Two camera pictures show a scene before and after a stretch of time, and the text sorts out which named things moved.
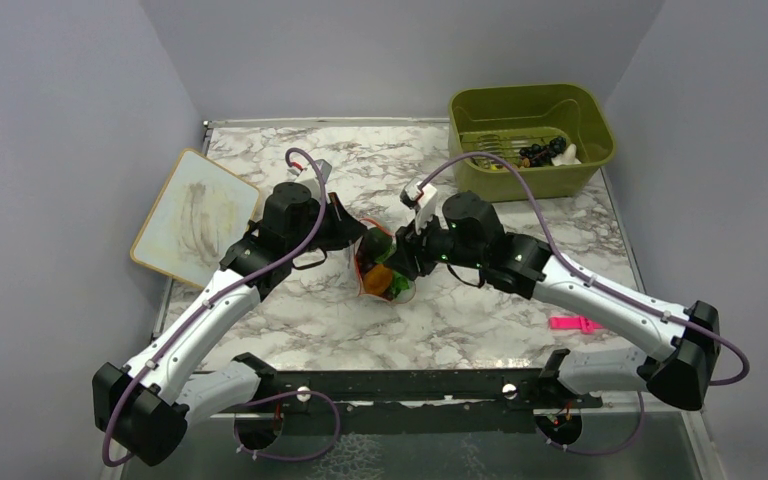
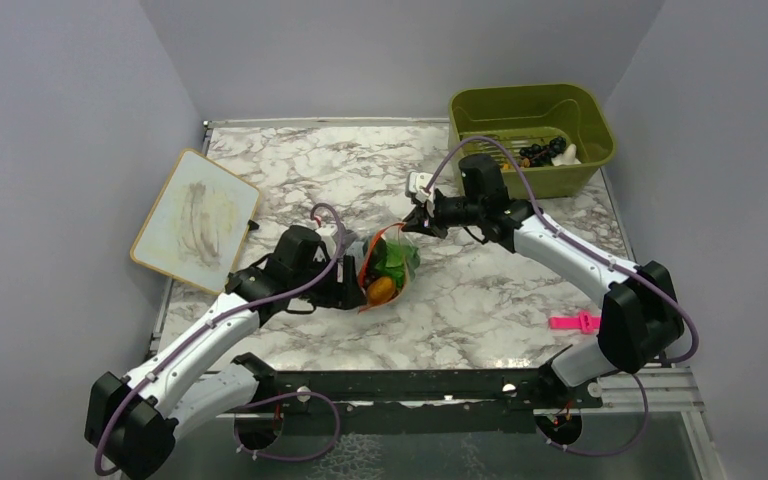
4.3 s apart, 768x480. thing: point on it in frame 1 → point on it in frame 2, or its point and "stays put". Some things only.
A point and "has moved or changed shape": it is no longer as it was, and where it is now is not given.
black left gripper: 346,228 → 341,294
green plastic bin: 502,122 stays put
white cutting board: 200,214 stays put
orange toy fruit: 377,279 has moved or changed shape
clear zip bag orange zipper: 372,275 has moved or changed shape
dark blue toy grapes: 542,155 stays put
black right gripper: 405,261 → 419,220
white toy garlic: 568,157 stays put
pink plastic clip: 574,323 stays put
